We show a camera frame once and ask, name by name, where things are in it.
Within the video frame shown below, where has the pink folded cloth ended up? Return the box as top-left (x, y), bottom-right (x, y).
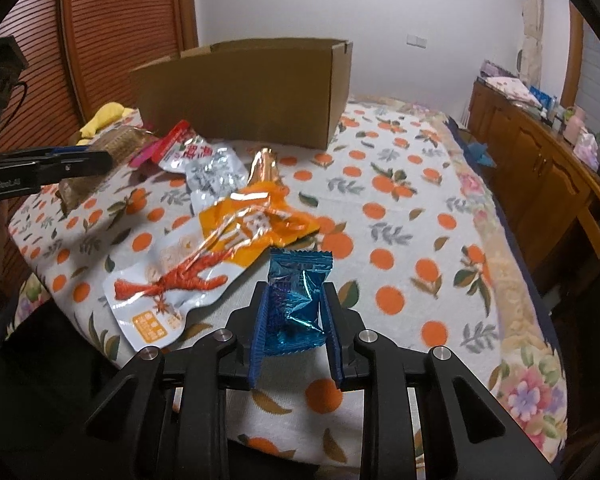
top-left (485, 76), bottom-right (532, 99)

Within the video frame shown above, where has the orange fruit print blanket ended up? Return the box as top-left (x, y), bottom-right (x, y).
top-left (7, 95), bottom-right (513, 467)

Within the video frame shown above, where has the brown bread packet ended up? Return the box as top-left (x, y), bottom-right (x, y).
top-left (57, 127), bottom-right (161, 216)

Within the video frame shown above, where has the orange crayfish print snack packet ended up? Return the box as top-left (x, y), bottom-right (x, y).
top-left (102, 183), bottom-right (322, 352)

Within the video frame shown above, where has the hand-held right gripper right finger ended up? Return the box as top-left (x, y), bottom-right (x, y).
top-left (320, 282), bottom-right (556, 480)

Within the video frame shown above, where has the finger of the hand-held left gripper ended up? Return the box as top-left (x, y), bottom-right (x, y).
top-left (35, 150), bottom-right (114, 182)
top-left (0, 146), bottom-right (89, 161)

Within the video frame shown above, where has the floral bedsheet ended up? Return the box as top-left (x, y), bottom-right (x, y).
top-left (7, 97), bottom-right (568, 467)

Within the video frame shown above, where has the orange sausage stick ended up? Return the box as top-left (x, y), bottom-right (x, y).
top-left (245, 147), bottom-right (284, 194)

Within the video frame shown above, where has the wooden framed window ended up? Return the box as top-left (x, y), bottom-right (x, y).
top-left (560, 5), bottom-right (600, 128)

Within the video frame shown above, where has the blue foil snack packet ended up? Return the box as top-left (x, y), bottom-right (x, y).
top-left (265, 247), bottom-right (335, 356)

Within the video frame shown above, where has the person's dark clothing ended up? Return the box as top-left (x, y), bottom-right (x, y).
top-left (0, 300), bottom-right (131, 480)

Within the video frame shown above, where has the wooden cabinet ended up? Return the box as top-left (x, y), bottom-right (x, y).
top-left (467, 77), bottom-right (600, 272)

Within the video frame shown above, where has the red and white snack packet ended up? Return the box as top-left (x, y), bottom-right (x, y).
top-left (152, 120), bottom-right (216, 173)

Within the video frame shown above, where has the silver crinkled snack packet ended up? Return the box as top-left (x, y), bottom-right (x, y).
top-left (186, 146), bottom-right (249, 213)

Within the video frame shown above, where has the wooden slatted headboard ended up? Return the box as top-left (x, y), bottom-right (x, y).
top-left (0, 0), bottom-right (201, 201)

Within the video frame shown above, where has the cardboard box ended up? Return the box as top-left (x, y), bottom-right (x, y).
top-left (129, 38), bottom-right (354, 151)

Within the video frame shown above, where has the beige patterned curtain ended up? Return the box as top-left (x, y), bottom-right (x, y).
top-left (519, 0), bottom-right (544, 87)

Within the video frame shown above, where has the yellow cloth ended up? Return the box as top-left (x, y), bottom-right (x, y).
top-left (77, 102), bottom-right (137, 146)

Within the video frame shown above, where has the pink snack packet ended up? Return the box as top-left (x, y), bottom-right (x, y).
top-left (128, 137), bottom-right (169, 169)

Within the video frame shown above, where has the blue crumpled object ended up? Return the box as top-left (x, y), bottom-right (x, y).
top-left (467, 141), bottom-right (497, 167)

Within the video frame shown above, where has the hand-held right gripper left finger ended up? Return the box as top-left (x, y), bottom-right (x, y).
top-left (84, 282), bottom-right (281, 480)

